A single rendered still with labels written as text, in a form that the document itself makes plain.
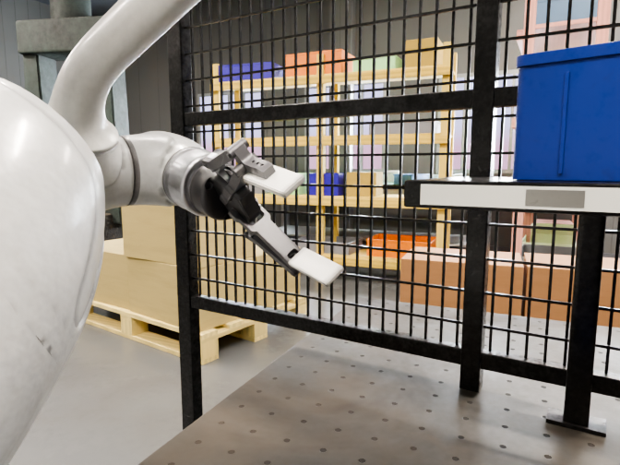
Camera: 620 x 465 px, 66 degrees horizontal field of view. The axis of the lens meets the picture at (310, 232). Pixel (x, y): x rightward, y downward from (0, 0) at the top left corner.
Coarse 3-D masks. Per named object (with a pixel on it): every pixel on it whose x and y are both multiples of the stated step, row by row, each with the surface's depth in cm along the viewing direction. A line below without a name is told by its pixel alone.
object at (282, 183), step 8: (280, 168) 49; (248, 176) 50; (256, 176) 50; (272, 176) 48; (280, 176) 48; (288, 176) 48; (296, 176) 47; (256, 184) 49; (264, 184) 48; (272, 184) 47; (280, 184) 47; (288, 184) 47; (296, 184) 46; (272, 192) 47; (280, 192) 46; (288, 192) 46
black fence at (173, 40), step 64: (320, 0) 81; (512, 0) 65; (192, 64) 98; (320, 64) 82; (192, 128) 101; (256, 128) 91; (320, 128) 84; (448, 128) 72; (320, 192) 85; (384, 192) 79; (192, 256) 104; (384, 256) 80; (448, 256) 74; (512, 256) 70; (192, 320) 105; (256, 320) 95; (320, 320) 88; (384, 320) 82; (448, 320) 75; (192, 384) 107
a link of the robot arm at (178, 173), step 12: (180, 156) 65; (192, 156) 64; (204, 156) 64; (168, 168) 65; (180, 168) 64; (192, 168) 63; (168, 180) 65; (180, 180) 63; (168, 192) 66; (180, 192) 63; (180, 204) 66; (192, 204) 65; (204, 216) 67
